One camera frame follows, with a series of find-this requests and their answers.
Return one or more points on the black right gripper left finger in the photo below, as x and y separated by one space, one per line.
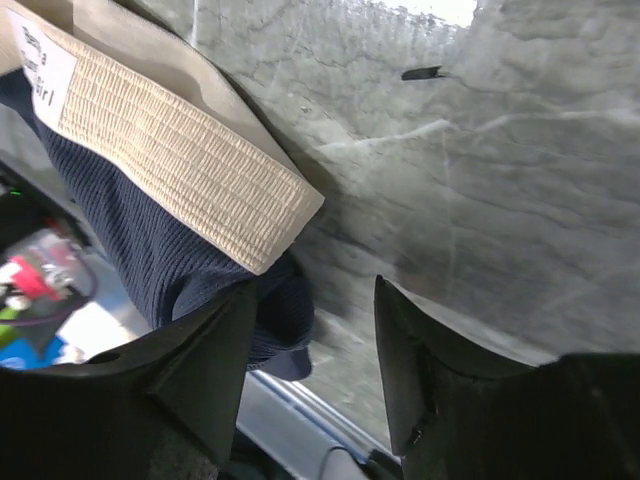
163 406

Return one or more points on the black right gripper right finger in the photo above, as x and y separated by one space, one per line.
456 410

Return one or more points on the aluminium mounting rail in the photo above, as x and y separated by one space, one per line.
307 436

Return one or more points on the navy underwear cream waistband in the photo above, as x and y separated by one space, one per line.
185 189

